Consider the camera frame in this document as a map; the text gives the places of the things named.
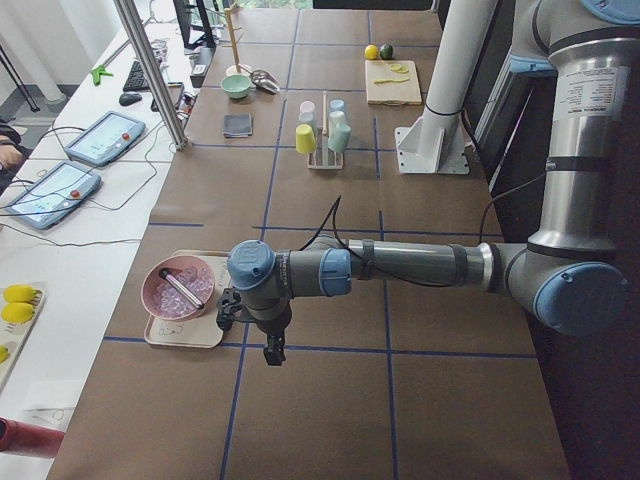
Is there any lemon slice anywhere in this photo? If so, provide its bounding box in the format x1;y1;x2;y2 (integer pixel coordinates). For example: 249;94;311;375
389;63;409;74

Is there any wooden cutting board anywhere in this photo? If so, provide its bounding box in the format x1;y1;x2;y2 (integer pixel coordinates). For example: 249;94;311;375
364;60;422;106

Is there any aluminium frame post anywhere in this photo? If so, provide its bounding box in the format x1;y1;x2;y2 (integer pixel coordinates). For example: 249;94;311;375
114;0;188;151

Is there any light blue cup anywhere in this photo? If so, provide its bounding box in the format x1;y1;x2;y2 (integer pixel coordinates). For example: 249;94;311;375
329;99;346;113

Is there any teach pendant tablet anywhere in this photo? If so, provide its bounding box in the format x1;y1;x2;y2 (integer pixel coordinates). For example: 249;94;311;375
64;111;146;167
5;162;102;230

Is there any near teach pendant tablet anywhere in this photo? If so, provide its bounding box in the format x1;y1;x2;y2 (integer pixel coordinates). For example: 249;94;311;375
5;162;102;230

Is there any yellow lemon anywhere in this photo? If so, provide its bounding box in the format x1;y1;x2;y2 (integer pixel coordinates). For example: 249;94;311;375
364;44;379;61

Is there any white cup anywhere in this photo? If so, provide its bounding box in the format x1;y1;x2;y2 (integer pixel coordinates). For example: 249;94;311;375
328;110;347;131

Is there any mint green cup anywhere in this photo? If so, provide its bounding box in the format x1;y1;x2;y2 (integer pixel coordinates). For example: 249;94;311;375
328;123;351;153

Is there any yellow cup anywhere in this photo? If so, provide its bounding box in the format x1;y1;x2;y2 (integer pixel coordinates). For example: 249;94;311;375
295;123;316;155

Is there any yellow plastic knife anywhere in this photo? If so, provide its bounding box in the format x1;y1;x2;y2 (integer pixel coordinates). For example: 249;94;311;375
373;77;410;85

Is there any red cylinder object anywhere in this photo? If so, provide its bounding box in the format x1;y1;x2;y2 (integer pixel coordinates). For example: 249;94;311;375
1;418;65;459

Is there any black computer mouse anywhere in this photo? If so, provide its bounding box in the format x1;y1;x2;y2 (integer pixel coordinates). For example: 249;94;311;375
119;92;142;107

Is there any beige tray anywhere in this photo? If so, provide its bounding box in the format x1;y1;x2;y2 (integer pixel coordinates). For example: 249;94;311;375
141;250;231;348

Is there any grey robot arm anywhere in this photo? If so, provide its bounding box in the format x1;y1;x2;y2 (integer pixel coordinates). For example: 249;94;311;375
216;1;639;365

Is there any metal scoop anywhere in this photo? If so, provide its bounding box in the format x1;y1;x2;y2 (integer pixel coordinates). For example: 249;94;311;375
250;69;280;94

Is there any grey folded cloth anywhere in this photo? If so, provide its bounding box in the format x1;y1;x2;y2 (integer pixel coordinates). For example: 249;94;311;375
223;113;253;138

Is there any tray with yellow fruit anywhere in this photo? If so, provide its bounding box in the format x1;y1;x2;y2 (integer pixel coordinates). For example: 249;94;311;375
1;282;46;387

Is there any white wire cup holder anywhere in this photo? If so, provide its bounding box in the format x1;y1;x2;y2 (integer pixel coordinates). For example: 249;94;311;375
308;91;344;170

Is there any grey cup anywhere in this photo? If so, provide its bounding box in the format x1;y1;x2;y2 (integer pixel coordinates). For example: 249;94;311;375
298;111;317;131

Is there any pink cup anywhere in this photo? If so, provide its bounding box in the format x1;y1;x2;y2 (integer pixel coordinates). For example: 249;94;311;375
299;100;316;114

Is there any mint green bowl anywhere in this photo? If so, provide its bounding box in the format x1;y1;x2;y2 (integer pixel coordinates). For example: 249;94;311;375
220;74;252;99

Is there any black keyboard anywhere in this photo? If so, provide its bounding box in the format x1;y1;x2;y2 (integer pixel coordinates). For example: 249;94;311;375
123;60;149;92

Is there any green avocado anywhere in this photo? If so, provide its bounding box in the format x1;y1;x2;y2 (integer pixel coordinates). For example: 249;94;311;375
379;44;394;60

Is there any green plastic clamp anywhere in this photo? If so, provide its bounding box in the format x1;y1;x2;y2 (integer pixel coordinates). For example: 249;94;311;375
91;65;113;86

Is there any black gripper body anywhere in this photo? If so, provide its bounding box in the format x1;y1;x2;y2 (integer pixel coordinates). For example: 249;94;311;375
216;287;255;330

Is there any pink bowl with ice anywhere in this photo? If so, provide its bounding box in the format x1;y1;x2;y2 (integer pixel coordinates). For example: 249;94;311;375
141;255;216;321

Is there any far teach pendant tablet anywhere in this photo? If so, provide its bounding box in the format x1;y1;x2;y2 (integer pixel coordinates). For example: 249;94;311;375
64;111;146;167

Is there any white camera pole mount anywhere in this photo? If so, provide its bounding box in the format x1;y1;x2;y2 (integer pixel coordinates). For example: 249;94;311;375
395;0;498;175

